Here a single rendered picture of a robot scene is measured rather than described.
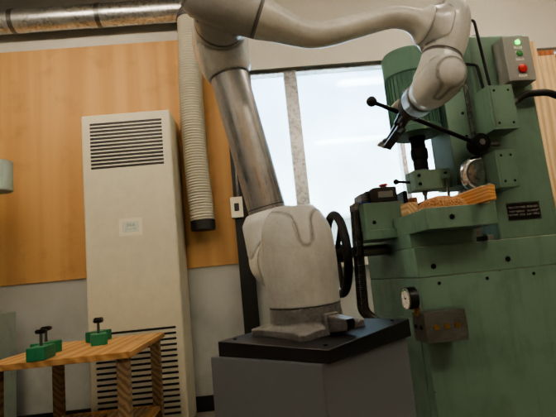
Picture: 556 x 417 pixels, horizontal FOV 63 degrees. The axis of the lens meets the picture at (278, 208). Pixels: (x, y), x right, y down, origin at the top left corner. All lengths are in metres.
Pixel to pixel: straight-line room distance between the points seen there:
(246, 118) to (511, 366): 1.03
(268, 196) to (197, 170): 1.70
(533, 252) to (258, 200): 0.86
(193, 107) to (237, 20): 1.86
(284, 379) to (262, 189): 0.49
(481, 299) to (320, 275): 0.66
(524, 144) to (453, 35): 0.63
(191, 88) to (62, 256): 1.32
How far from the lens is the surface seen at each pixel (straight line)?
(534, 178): 1.76
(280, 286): 0.94
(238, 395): 0.98
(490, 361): 1.50
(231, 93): 1.21
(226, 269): 2.91
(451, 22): 1.28
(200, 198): 2.78
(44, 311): 3.21
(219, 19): 1.13
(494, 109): 1.65
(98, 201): 2.81
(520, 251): 1.55
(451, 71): 1.17
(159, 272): 2.67
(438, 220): 1.32
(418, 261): 1.39
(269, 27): 1.13
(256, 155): 1.16
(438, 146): 1.76
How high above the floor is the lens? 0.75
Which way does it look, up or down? 9 degrees up
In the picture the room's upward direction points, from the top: 6 degrees counter-clockwise
